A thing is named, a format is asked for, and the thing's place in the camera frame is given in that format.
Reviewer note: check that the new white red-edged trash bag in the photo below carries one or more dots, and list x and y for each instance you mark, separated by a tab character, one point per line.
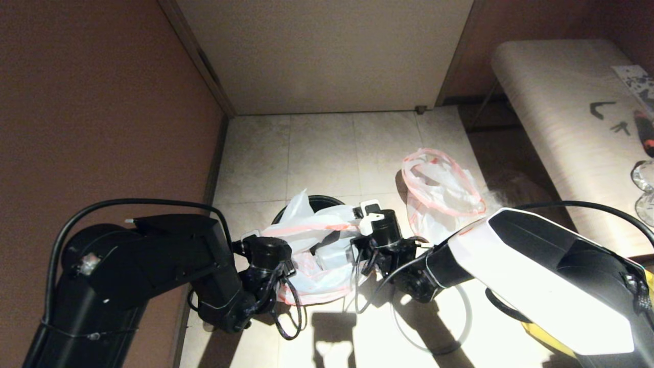
301	207

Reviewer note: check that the light wood table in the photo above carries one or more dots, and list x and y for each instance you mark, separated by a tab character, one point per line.
562	128

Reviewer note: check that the clear glass cup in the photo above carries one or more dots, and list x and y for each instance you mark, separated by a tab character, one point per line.
646	210
644	176

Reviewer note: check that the white patterned paper sheet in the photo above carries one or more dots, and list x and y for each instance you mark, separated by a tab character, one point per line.
636	79

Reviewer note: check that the black and red tool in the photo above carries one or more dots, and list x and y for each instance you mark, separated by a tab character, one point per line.
647	135

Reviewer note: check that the yellow plastic bag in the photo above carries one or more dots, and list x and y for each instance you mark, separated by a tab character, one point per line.
552	342

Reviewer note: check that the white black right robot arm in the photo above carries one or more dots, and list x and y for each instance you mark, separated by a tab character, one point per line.
536	276

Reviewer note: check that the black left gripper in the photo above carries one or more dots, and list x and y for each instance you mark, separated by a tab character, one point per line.
265	266

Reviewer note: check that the black round trash bin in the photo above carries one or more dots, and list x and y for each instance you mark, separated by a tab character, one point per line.
319	202

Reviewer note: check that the white door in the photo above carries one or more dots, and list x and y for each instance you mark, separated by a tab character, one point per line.
327	51

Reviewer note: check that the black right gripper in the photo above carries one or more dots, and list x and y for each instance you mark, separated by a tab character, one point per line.
388	250

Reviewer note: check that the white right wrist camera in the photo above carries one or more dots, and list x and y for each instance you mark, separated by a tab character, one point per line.
369	217

